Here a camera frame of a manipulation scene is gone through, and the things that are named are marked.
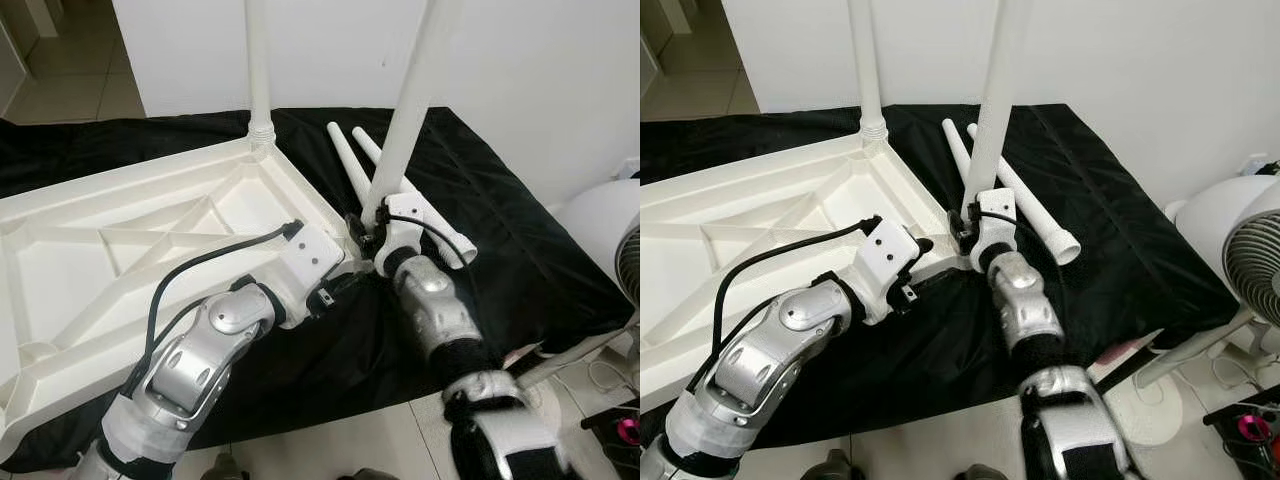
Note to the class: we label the white plastic children tabletop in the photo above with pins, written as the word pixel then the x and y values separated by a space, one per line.
pixel 100 260
pixel 740 250

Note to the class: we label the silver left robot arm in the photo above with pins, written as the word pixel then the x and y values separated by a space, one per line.
pixel 770 360
pixel 200 370

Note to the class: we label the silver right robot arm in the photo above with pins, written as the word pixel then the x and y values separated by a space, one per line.
pixel 430 310
pixel 1025 310

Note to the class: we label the black cloth table cover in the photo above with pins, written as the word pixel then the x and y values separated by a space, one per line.
pixel 530 250
pixel 1150 230

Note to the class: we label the grey right robot foot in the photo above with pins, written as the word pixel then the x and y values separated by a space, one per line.
pixel 372 474
pixel 980 473

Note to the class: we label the grey robot foot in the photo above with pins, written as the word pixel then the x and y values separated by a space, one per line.
pixel 828 466
pixel 372 474
pixel 980 473
pixel 225 467

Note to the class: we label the grey left robot foot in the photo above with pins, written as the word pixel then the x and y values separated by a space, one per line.
pixel 225 467
pixel 828 466

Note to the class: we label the pink cushion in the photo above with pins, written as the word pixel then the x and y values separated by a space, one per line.
pixel 1120 352

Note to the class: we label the black magenta hair dryer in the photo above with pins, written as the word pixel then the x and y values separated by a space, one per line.
pixel 1250 428
pixel 628 430

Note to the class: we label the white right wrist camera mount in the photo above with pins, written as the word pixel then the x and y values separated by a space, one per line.
pixel 400 225
pixel 995 225

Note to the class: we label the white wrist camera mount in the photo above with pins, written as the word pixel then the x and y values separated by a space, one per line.
pixel 310 260
pixel 995 225
pixel 885 260
pixel 400 225

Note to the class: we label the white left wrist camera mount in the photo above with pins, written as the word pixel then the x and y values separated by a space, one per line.
pixel 885 260
pixel 310 260

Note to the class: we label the white wall socket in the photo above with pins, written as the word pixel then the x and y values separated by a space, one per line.
pixel 1256 166

